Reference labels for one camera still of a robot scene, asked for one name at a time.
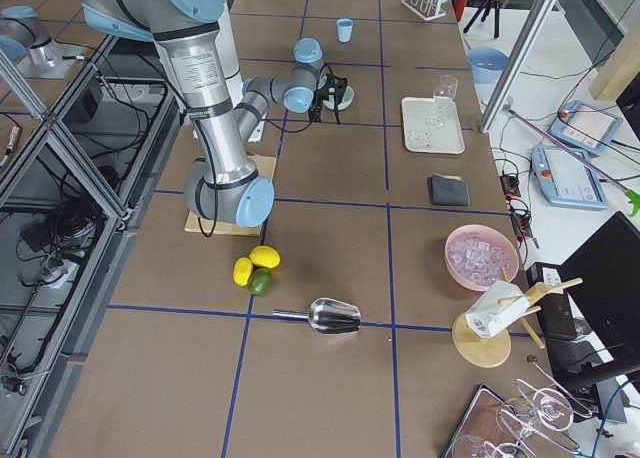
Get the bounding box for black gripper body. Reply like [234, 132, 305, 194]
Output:
[315, 77, 329, 104]

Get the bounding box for green bowl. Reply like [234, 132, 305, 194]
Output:
[323, 85, 355, 111]

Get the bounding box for light blue cup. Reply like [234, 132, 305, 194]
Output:
[336, 18, 354, 43]

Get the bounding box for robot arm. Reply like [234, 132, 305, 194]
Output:
[83, 0, 347, 227]

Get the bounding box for blue bowl with fork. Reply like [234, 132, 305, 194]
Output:
[467, 47, 509, 84]

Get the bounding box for steel ice scoop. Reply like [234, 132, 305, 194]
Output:
[272, 297, 361, 335]

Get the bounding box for pink bowl with ice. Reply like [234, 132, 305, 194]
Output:
[444, 224, 520, 291]

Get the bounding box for bamboo cutting board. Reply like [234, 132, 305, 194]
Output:
[184, 152, 275, 227]

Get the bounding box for cream bear tray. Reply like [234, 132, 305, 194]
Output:
[401, 97, 465, 155]

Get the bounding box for clear wine glass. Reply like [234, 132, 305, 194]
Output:
[427, 74, 459, 130]

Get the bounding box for grey folded cloth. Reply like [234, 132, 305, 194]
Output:
[427, 174, 470, 206]

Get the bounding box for yellow lemon front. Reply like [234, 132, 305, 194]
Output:
[249, 245, 281, 269]

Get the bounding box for yellow lemon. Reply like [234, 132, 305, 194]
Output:
[232, 257, 254, 287]
[249, 245, 281, 269]

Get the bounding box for yellow lemon rear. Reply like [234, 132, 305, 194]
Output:
[232, 257, 254, 287]

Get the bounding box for black tripod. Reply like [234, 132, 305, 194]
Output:
[463, 0, 501, 39]

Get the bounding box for green lime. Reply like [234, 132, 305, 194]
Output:
[247, 268, 272, 296]

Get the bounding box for near teach pendant tablet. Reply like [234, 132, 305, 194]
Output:
[531, 145, 608, 210]

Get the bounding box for teach pendant tablet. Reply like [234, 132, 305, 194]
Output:
[531, 145, 608, 210]
[549, 100, 623, 156]

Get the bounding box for far teach pendant tablet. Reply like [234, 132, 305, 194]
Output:
[549, 100, 623, 156]

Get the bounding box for white cup on stand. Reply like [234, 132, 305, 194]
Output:
[464, 280, 530, 339]

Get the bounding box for wooden cup stand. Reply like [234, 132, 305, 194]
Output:
[452, 278, 583, 368]

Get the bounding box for rod with green tip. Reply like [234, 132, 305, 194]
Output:
[502, 104, 640, 217]

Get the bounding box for black monitor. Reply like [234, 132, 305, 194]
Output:
[526, 211, 639, 392]

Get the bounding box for glasses on dark tray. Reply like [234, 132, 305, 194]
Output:
[441, 379, 594, 457]

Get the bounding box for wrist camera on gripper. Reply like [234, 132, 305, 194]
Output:
[327, 75, 348, 102]

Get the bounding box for aluminium frame post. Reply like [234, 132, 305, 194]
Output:
[479, 0, 557, 133]

